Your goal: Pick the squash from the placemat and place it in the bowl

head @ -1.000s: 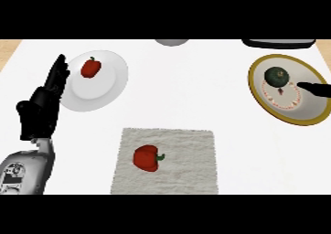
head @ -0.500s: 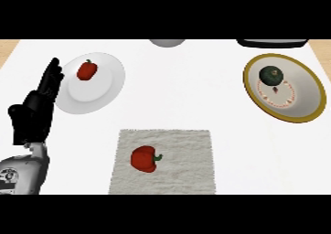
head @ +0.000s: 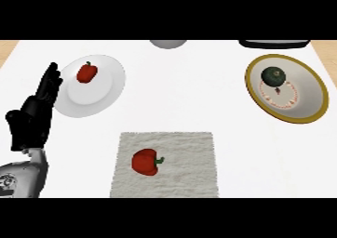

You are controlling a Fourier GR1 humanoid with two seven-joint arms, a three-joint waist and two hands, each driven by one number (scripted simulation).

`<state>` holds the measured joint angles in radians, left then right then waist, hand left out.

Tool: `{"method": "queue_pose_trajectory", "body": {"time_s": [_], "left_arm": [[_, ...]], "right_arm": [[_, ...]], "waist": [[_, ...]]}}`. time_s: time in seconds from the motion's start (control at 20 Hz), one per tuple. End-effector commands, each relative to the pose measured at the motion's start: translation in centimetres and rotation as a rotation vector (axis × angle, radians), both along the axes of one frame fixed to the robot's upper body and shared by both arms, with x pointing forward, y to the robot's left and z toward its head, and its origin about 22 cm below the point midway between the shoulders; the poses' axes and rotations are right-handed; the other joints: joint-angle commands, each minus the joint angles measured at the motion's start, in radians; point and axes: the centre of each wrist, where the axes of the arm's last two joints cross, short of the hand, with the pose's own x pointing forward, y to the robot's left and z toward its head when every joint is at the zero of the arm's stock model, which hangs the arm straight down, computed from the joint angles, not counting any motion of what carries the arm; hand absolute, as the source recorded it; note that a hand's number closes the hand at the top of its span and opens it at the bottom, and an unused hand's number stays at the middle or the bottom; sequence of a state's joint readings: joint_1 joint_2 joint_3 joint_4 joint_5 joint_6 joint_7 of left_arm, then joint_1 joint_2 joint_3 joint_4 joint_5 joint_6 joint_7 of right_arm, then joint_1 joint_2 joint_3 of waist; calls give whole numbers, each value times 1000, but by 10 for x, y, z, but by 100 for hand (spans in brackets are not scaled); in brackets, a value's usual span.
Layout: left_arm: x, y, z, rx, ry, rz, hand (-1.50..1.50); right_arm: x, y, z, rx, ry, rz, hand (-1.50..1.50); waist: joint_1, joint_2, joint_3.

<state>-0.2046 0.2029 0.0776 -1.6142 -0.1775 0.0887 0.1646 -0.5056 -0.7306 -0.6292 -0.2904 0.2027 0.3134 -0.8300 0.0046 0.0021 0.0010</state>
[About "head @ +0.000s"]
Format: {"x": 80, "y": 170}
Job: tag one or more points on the dark green squash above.
{"x": 274, "y": 76}

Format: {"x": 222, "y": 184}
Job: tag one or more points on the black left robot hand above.
{"x": 34, "y": 117}

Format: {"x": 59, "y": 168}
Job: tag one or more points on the grey round object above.
{"x": 169, "y": 43}

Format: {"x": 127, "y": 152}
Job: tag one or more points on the gold-rimmed white bowl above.
{"x": 300, "y": 98}

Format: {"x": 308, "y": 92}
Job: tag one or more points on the white textured placemat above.
{"x": 175, "y": 176}

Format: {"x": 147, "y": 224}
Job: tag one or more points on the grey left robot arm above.
{"x": 20, "y": 177}

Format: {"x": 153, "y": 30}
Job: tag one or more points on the white plate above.
{"x": 93, "y": 93}

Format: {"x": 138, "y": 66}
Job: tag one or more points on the small red bell pepper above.
{"x": 88, "y": 73}

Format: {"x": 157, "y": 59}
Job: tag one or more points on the large red bell pepper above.
{"x": 145, "y": 162}

